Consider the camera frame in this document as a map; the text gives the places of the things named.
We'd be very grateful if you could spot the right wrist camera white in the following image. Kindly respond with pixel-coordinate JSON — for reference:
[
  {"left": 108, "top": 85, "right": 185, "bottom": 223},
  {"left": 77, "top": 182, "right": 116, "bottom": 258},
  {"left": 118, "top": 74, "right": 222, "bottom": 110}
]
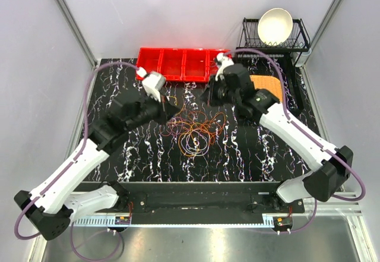
[{"left": 214, "top": 52, "right": 235, "bottom": 81}]

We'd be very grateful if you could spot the white cable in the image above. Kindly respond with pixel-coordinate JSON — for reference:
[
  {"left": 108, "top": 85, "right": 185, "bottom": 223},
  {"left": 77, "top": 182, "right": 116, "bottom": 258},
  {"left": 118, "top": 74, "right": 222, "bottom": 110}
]
[{"left": 180, "top": 132, "right": 208, "bottom": 156}]

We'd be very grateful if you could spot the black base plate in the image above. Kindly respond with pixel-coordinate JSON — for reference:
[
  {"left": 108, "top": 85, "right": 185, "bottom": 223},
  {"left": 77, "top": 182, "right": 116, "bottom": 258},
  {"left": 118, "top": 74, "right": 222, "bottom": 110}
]
[{"left": 93, "top": 181, "right": 306, "bottom": 215}]

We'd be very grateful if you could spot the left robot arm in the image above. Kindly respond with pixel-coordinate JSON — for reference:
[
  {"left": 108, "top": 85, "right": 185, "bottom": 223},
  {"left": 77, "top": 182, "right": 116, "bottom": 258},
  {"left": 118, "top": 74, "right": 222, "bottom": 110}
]
[{"left": 14, "top": 90, "right": 180, "bottom": 241}]

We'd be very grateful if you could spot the grey slotted cable duct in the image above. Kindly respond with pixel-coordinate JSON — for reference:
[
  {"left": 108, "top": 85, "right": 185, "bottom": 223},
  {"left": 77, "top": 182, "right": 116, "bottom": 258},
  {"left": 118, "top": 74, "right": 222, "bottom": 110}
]
[{"left": 72, "top": 214, "right": 292, "bottom": 228}]

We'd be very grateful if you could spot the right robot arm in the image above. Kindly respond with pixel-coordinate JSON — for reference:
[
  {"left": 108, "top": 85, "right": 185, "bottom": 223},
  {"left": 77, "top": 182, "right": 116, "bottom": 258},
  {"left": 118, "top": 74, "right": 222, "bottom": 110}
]
[{"left": 201, "top": 64, "right": 353, "bottom": 213}]

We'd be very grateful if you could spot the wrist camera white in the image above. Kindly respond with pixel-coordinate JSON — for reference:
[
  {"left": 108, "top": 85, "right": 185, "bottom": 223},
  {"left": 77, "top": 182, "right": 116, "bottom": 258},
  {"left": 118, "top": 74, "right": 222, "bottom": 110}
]
[
  {"left": 214, "top": 52, "right": 235, "bottom": 81},
  {"left": 137, "top": 67, "right": 166, "bottom": 102}
]

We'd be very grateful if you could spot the white cup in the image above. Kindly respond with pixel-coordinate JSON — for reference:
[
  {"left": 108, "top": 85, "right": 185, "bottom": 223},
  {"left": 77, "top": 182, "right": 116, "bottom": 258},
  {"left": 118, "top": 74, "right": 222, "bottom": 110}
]
[{"left": 294, "top": 48, "right": 312, "bottom": 68}]

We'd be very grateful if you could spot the yellow cable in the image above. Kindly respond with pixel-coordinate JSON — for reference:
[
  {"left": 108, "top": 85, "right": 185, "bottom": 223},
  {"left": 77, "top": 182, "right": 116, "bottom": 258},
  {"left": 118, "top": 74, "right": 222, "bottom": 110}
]
[{"left": 166, "top": 95, "right": 188, "bottom": 126}]

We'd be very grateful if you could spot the black tray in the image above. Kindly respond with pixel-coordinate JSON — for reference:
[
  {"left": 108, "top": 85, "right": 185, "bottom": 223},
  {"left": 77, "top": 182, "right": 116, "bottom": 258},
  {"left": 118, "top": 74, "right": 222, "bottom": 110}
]
[{"left": 233, "top": 47, "right": 304, "bottom": 116}]

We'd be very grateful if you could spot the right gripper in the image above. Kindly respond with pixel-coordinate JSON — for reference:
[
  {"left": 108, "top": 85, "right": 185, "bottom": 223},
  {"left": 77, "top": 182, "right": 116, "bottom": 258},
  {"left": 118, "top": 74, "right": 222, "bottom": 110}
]
[{"left": 198, "top": 75, "right": 240, "bottom": 108}]

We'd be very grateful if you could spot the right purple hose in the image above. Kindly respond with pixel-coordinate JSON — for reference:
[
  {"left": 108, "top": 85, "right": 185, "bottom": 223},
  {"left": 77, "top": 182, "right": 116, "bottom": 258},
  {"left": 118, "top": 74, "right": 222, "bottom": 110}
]
[{"left": 225, "top": 48, "right": 366, "bottom": 235}]

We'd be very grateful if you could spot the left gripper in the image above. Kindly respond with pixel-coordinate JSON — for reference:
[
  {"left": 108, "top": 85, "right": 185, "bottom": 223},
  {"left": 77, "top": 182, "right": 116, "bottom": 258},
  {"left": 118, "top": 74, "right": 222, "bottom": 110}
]
[{"left": 126, "top": 89, "right": 182, "bottom": 131}]

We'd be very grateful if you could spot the black wire dish rack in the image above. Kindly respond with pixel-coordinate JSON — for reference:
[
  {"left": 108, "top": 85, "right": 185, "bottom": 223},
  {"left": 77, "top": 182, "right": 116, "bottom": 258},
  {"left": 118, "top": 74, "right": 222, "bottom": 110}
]
[{"left": 237, "top": 18, "right": 310, "bottom": 54}]

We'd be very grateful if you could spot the red bin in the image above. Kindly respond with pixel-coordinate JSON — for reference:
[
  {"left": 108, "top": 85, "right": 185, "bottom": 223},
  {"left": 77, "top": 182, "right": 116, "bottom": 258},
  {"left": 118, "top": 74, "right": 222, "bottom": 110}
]
[
  {"left": 160, "top": 49, "right": 185, "bottom": 81},
  {"left": 183, "top": 49, "right": 207, "bottom": 83},
  {"left": 206, "top": 50, "right": 227, "bottom": 83},
  {"left": 137, "top": 48, "right": 162, "bottom": 72}
]

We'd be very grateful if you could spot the white bowl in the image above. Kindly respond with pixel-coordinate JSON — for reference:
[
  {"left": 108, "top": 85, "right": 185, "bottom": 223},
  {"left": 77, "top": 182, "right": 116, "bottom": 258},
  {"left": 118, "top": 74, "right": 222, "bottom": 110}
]
[{"left": 258, "top": 8, "right": 293, "bottom": 46}]

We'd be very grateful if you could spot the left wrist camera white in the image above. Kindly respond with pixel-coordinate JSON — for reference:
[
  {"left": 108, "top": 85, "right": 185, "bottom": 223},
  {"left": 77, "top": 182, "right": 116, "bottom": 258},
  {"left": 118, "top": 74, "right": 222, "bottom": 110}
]
[{"left": 137, "top": 67, "right": 166, "bottom": 102}]

